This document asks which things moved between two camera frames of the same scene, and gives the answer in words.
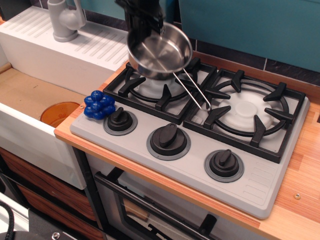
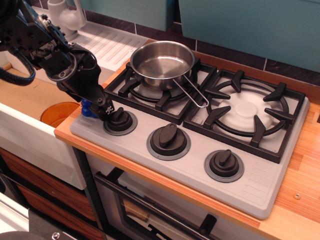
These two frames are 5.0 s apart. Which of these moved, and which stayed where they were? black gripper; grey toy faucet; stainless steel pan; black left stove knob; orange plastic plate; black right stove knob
Moved: black gripper; stainless steel pan
Stayed: orange plastic plate; black left stove knob; grey toy faucet; black right stove knob
